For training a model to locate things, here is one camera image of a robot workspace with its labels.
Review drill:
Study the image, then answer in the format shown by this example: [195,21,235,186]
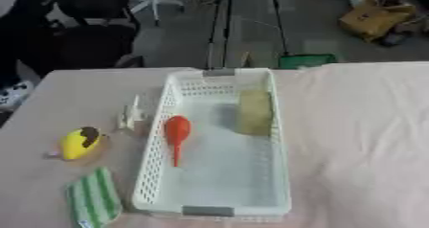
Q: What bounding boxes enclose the green box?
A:
[278,53,339,70]

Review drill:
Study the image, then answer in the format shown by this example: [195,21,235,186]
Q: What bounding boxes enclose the tan cardboard box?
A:
[338,0,419,43]

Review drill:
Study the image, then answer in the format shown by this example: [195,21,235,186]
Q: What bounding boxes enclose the tan rectangular sponge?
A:
[235,89,275,136]

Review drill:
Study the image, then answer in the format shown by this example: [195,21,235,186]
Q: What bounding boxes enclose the red plastic spoon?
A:
[162,115,193,168]

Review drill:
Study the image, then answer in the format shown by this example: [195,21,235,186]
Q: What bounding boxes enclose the white plastic basket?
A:
[130,67,294,218]

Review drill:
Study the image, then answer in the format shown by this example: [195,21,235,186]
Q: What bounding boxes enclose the white toy airplane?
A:
[115,94,147,131]

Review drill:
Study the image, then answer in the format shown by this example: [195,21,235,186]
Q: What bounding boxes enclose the white chair base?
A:
[128,0,187,27]

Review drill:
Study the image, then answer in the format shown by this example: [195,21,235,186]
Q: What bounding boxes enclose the yellow and brown toy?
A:
[45,126,109,161]

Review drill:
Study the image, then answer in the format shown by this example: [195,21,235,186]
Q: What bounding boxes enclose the black office chair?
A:
[14,0,147,79]

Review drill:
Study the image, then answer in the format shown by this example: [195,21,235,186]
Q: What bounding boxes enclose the green and white striped cloth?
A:
[63,167,124,228]

